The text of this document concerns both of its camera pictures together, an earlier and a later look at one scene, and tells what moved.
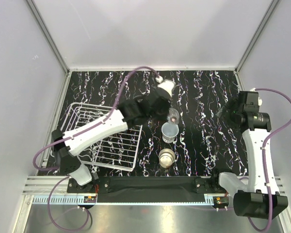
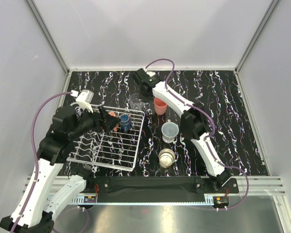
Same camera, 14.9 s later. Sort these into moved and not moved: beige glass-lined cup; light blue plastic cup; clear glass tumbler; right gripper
Moved: right gripper; clear glass tumbler
Not moved: light blue plastic cup; beige glass-lined cup
